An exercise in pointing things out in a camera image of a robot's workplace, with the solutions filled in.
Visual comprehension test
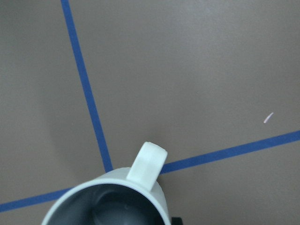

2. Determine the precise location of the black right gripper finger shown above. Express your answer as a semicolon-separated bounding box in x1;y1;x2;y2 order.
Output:
171;217;183;225

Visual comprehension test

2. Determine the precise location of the white ribbed mug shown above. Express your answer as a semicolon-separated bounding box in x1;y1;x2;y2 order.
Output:
42;142;171;225

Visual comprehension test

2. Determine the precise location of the small white paper scrap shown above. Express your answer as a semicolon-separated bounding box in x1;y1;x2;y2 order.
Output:
263;112;274;124

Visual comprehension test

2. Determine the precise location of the brown paper table mat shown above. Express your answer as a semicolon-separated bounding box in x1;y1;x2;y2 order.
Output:
0;0;300;225

